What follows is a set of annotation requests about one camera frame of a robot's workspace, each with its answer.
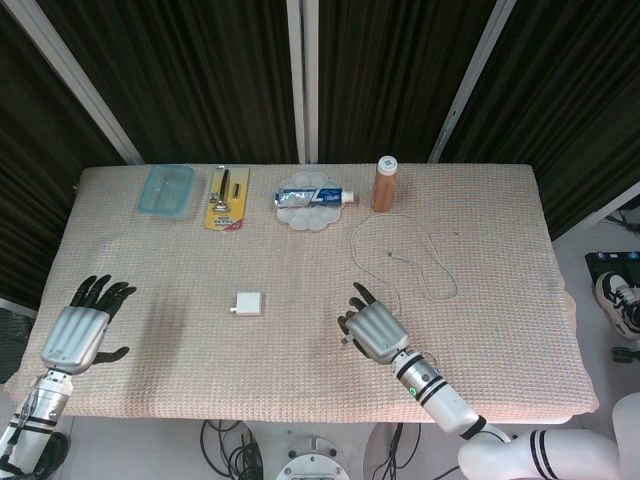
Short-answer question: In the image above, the brown drink bottle white cap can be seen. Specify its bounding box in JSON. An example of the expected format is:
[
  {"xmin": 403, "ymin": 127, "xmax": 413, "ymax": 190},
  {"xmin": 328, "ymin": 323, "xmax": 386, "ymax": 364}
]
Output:
[{"xmin": 370, "ymin": 155, "xmax": 400, "ymax": 213}]

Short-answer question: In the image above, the dark pleated curtain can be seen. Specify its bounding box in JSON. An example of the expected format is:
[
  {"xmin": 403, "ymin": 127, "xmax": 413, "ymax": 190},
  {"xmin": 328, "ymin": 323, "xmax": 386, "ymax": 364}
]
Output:
[{"xmin": 0, "ymin": 0, "xmax": 640, "ymax": 311}]

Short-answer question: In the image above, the blue white toothpaste tube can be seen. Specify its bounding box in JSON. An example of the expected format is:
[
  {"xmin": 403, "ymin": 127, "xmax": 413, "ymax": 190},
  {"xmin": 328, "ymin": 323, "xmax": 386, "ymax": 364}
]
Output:
[{"xmin": 273, "ymin": 187, "xmax": 357, "ymax": 209}]

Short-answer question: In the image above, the white cable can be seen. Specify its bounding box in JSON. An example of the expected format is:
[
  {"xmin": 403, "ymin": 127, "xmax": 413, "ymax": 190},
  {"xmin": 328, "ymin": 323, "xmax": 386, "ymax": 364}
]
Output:
[{"xmin": 351, "ymin": 212, "xmax": 460, "ymax": 321}]

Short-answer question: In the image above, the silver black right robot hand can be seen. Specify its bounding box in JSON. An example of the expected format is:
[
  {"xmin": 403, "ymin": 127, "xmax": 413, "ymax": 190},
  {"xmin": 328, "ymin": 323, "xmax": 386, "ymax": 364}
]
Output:
[{"xmin": 337, "ymin": 282, "xmax": 411, "ymax": 365}]

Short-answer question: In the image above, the black electronic box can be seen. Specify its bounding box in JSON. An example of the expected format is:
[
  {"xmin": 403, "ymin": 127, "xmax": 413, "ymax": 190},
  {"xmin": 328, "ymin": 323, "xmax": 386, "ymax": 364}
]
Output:
[{"xmin": 584, "ymin": 251, "xmax": 640, "ymax": 274}]

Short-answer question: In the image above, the white black sneaker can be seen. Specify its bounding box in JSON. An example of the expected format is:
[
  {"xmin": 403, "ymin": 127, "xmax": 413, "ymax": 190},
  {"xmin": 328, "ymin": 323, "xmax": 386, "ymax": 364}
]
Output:
[{"xmin": 594, "ymin": 272, "xmax": 640, "ymax": 341}]

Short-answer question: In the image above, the razor in yellow blister pack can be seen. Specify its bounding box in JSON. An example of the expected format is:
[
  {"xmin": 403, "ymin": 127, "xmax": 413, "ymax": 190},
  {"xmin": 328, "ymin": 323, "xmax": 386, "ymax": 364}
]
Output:
[{"xmin": 203, "ymin": 167, "xmax": 251, "ymax": 232}]

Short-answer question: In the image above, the white charger adapter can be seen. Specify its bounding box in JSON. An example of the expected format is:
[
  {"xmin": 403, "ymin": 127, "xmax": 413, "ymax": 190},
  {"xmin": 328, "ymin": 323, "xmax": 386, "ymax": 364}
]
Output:
[{"xmin": 228, "ymin": 291, "xmax": 263, "ymax": 318}]

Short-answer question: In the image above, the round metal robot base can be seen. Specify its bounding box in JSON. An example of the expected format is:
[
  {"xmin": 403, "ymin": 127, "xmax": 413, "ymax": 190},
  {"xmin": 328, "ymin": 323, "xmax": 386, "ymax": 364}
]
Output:
[{"xmin": 275, "ymin": 434, "xmax": 351, "ymax": 480}]

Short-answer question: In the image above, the clear container with teal lid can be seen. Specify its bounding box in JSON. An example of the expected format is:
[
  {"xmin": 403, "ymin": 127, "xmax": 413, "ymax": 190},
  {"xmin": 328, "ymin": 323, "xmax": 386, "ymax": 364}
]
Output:
[{"xmin": 137, "ymin": 164, "xmax": 196, "ymax": 220}]

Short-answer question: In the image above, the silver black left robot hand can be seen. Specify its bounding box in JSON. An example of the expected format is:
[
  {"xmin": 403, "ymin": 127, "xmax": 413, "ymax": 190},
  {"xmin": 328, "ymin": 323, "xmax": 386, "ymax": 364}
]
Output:
[{"xmin": 39, "ymin": 273, "xmax": 138, "ymax": 376}]

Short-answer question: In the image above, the white frame post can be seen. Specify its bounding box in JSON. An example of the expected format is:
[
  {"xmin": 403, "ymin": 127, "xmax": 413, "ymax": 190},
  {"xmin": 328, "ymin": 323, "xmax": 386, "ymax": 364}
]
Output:
[
  {"xmin": 427, "ymin": 0, "xmax": 524, "ymax": 164},
  {"xmin": 285, "ymin": 0, "xmax": 320, "ymax": 164},
  {"xmin": 9, "ymin": 0, "xmax": 146, "ymax": 165},
  {"xmin": 552, "ymin": 180, "xmax": 640, "ymax": 244}
]

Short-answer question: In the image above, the black floor cable bundle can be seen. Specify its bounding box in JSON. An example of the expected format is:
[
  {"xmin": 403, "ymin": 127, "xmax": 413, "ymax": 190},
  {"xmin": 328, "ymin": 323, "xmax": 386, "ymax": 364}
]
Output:
[{"xmin": 199, "ymin": 419, "xmax": 274, "ymax": 480}]

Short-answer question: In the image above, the beige waffle-weave tablecloth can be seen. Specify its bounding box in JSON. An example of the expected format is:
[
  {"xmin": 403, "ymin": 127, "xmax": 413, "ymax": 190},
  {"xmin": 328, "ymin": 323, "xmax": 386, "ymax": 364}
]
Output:
[{"xmin": 4, "ymin": 163, "xmax": 600, "ymax": 425}]

